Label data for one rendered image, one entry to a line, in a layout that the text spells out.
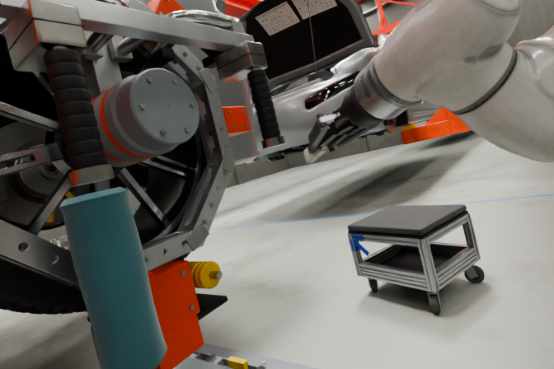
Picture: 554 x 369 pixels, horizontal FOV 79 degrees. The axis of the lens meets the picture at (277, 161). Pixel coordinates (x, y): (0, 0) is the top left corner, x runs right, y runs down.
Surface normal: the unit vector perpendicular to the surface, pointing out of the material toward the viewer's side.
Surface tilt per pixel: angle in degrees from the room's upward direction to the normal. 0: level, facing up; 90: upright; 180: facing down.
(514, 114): 118
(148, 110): 90
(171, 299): 90
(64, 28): 90
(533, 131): 122
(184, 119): 90
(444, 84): 134
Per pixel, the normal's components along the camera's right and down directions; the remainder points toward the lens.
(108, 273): 0.35, -0.04
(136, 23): 0.77, -0.18
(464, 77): -0.22, 0.76
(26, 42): -0.58, 0.15
